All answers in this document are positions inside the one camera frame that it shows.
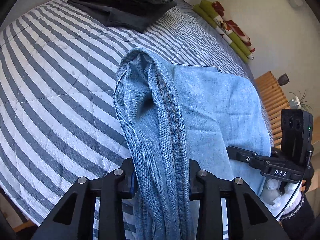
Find light blue denim jeans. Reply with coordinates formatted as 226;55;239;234
113;48;271;239

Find wooden slatted headboard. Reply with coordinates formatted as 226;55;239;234
255;71;290;148

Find small potted plant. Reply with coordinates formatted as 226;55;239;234
289;90;312;112

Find dark ceramic vase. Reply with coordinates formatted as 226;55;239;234
277;74;290;86

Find blue white striped quilt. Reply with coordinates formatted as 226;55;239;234
1;0;252;239

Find red white folded blanket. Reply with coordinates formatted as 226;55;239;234
212;1;255;53

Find black folded garment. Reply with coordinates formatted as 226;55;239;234
67;0;177;33

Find black camera box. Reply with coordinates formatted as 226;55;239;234
280;109;313;168

